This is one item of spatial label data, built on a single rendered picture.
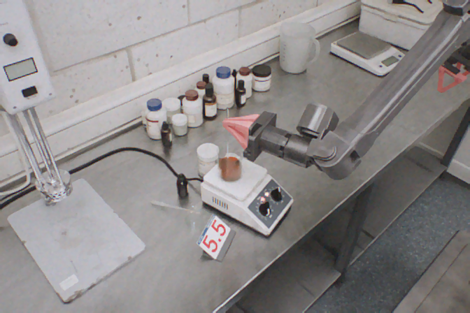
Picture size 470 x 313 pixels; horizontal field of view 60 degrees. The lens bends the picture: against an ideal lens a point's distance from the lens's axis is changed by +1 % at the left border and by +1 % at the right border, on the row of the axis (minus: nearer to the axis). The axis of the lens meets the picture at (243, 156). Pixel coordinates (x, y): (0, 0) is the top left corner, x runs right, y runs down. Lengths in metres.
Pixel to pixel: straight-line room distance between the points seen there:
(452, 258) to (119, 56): 1.27
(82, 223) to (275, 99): 0.74
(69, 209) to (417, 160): 1.81
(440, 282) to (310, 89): 0.77
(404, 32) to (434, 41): 1.01
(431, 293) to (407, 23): 1.02
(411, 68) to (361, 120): 0.13
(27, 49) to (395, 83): 0.61
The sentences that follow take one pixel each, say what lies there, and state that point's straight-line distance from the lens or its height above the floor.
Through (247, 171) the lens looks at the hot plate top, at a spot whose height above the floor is 0.84.
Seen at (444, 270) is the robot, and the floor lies 0.36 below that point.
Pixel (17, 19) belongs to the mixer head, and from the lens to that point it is 0.68.
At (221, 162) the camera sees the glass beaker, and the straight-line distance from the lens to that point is 0.94.
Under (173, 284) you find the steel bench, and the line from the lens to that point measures 0.93.
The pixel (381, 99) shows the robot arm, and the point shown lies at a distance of 0.80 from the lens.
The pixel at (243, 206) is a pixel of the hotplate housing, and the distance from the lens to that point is 0.96.
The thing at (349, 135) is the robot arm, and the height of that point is 1.08.
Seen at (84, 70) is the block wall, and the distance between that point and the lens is 1.22.
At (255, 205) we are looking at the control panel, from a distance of 0.98.
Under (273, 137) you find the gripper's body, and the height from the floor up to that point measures 1.03.
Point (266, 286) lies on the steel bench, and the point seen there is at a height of 0.08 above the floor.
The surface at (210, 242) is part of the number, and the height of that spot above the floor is 0.77.
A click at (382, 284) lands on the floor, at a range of 1.91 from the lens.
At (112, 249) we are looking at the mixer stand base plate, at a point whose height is 0.76.
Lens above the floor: 1.55
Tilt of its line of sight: 42 degrees down
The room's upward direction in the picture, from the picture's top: 3 degrees clockwise
